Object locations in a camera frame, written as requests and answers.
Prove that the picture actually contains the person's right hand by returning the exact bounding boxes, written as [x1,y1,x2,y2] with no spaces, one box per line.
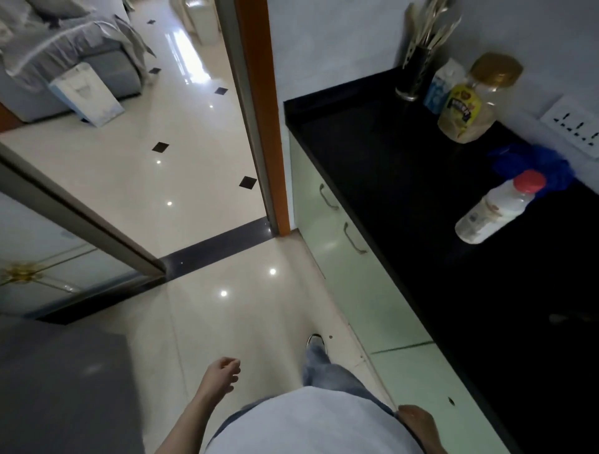
[396,405,448,454]

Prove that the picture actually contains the blue white milk carton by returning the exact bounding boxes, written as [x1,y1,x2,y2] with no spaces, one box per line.
[423,58,467,115]

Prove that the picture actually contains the grey appliance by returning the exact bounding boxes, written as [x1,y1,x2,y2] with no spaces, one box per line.
[0,322,146,454]

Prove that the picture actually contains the clear jar gold lid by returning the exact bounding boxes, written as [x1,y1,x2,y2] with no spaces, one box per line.
[437,52,524,145]

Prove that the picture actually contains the grey striped blanket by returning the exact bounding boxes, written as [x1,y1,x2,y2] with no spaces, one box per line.
[0,0,156,92]

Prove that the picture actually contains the person's left hand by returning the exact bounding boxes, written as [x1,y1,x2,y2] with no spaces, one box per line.
[196,357,242,404]

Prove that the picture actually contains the person's left forearm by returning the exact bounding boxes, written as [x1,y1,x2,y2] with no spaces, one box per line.
[154,392,223,454]

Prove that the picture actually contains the white paper bag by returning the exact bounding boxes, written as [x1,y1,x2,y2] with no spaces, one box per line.
[48,62,125,128]

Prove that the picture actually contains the light green kitchen cabinet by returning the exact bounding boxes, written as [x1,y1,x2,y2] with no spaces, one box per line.
[289,133,514,454]

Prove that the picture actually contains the orange wooden door frame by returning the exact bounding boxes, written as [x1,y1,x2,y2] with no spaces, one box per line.
[233,0,292,237]

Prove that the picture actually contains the white wall power socket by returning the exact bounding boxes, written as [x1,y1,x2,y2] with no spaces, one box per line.
[538,95,599,160]

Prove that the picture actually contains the grey sofa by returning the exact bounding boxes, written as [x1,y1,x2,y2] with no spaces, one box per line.
[0,0,155,123]

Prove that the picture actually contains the person's white shirt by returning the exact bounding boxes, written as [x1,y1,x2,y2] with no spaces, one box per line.
[205,385,424,454]

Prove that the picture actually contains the blue crumpled cloth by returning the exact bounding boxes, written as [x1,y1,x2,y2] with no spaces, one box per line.
[489,142,575,193]

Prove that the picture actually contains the light green cabinet door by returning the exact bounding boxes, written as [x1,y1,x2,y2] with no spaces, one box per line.
[289,133,343,278]
[321,213,437,356]

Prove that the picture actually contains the glass sliding door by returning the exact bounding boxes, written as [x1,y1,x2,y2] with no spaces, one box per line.
[0,142,167,324]

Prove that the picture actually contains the person's blue jeans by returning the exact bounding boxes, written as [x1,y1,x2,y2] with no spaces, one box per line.
[205,345,424,454]

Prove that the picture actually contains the grey metal door jamb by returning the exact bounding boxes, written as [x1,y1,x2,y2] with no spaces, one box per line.
[214,0,281,236]

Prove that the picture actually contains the white bottle red cap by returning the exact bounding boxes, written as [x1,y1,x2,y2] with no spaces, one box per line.
[454,169,547,246]

